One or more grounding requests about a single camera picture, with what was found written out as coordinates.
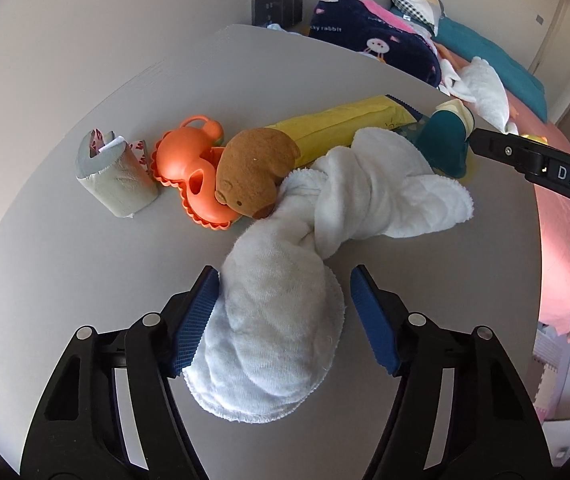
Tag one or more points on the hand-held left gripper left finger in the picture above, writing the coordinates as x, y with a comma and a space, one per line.
195, 320

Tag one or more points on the orange cloth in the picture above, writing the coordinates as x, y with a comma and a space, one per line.
447, 51

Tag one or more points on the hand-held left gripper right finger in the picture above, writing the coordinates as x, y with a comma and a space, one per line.
375, 320

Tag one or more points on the foam floor mat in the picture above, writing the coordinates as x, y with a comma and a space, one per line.
555, 365

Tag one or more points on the brown bear plush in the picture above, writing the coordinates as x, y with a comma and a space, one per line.
255, 170

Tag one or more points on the navy printed blanket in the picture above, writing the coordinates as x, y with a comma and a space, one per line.
375, 40

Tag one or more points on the checkered pillow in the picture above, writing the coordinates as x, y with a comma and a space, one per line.
417, 2

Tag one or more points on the white cloth on bed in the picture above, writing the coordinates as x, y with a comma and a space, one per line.
485, 90

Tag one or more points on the orange plastic toy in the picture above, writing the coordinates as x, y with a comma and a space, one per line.
185, 160

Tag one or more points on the white terry towel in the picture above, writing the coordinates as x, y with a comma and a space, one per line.
275, 310

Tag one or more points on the yellow long packet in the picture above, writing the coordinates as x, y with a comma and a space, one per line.
330, 125

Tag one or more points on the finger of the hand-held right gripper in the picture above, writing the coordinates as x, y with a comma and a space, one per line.
502, 149

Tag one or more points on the pink cloth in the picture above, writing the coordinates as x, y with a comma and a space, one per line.
380, 8

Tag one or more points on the pink bed sheet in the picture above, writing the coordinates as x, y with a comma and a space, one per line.
557, 240

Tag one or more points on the black wall switch panel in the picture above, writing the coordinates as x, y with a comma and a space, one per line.
277, 6

